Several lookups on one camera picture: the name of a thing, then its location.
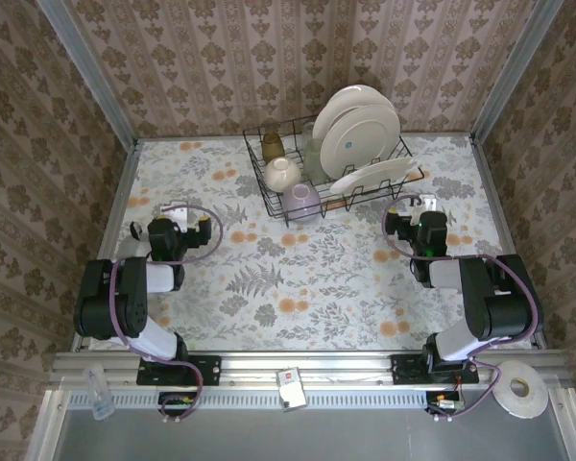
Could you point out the lavender ceramic bowl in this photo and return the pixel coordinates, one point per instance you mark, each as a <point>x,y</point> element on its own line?
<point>301,204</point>

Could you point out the cream ceramic bowl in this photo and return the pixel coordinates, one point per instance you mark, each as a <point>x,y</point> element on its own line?
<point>281,175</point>

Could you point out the frosted green glass cup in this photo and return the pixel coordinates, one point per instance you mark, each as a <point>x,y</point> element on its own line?
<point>313,161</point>

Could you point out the amber glass cup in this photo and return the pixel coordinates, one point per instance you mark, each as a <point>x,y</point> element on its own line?
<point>271,146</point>

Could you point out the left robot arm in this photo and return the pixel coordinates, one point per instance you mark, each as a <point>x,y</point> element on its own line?
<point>110,302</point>

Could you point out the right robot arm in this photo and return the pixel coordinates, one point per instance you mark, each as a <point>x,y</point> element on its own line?
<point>499,298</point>

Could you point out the floral table cover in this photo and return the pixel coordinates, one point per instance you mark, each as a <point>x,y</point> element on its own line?
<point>269,312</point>

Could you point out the clear plastic bottle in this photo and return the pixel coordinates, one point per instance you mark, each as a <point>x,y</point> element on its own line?
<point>98,394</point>

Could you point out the white tape roll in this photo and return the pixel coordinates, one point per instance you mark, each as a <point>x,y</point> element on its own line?
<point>504,394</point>

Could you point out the white card red logo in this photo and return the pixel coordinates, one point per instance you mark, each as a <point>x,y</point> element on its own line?
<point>290,384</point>

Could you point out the grey metal sheet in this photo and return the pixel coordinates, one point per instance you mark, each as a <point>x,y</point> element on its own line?
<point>317,437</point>

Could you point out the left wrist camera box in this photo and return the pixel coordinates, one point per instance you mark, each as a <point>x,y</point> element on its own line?
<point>178,213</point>

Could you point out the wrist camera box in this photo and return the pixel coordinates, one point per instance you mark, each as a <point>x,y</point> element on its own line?
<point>178,213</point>
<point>427,201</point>

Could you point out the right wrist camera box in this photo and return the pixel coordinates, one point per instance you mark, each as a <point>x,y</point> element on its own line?
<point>427,201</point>

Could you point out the aluminium table side rail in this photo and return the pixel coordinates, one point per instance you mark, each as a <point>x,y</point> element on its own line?
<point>120,192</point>
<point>489,182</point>

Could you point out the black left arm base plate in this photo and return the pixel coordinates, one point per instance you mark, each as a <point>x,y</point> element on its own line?
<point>206,370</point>

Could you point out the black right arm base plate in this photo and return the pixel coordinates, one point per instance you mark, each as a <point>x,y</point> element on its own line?
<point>405,370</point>

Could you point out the aluminium mounting rail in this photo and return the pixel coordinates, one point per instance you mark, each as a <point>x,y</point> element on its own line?
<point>249,370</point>

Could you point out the aluminium frame post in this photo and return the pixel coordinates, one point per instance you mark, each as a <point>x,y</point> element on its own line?
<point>91,77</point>
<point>513,72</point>

